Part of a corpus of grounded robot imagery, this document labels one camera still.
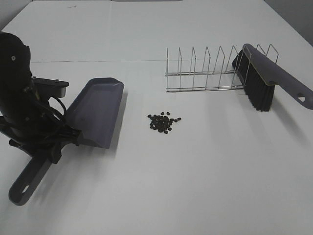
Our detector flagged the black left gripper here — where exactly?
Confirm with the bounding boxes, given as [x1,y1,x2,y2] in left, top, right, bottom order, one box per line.
[0,97,82,164]

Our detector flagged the grey plastic dustpan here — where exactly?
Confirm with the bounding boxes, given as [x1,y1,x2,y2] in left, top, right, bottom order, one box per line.
[8,77,124,206]

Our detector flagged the pile of coffee beans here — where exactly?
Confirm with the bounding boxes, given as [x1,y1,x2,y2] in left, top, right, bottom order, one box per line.
[147,111,182,134]

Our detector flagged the grey hand brush black bristles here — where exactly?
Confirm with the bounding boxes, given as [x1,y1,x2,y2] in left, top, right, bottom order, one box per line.
[232,44,313,112]

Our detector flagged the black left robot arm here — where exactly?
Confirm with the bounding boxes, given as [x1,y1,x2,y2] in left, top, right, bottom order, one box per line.
[0,32,82,164]

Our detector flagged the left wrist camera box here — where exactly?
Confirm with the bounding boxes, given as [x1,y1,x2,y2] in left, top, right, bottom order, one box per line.
[32,77,69,100]

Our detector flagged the chrome wire dish rack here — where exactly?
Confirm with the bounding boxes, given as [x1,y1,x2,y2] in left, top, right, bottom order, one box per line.
[165,44,280,93]

